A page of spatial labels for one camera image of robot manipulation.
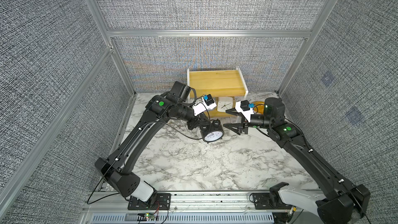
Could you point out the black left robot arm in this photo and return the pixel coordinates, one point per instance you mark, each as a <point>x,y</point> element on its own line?
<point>117,168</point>

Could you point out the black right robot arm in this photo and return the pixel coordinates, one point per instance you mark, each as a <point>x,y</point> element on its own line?
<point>342,201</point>

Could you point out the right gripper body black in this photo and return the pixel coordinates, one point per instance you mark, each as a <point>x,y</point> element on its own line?
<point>246,123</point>

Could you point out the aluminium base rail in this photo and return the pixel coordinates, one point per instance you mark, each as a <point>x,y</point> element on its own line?
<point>193,207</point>

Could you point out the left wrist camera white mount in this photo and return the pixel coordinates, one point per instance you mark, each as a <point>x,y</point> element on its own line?
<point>206,103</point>

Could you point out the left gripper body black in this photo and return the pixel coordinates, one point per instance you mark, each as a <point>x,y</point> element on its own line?
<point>193,122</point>

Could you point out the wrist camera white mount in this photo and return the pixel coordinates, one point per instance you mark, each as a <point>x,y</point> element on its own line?
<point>206,103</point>
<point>245,108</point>

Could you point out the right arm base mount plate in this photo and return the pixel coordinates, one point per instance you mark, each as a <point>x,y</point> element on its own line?
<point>267,200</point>

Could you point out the small white square alarm clock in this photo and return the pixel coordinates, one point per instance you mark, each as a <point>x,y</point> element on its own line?
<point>225,103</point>

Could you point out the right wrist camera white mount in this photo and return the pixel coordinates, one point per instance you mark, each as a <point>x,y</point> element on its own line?
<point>245,108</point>

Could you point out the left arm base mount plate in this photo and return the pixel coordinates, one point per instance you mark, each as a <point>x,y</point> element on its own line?
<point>160,202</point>

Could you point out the white cutting board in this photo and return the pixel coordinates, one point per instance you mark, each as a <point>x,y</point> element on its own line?
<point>261,133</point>

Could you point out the white and wood shelf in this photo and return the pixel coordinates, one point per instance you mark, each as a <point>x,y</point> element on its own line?
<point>218,83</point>

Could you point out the black twin bell alarm clock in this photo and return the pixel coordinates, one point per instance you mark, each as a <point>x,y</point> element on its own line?
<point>212,132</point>

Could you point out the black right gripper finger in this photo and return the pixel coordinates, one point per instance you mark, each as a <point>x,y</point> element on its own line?
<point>235,127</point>
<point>235,112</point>

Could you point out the oval bread loaf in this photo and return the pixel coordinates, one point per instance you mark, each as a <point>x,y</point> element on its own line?
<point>259,107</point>

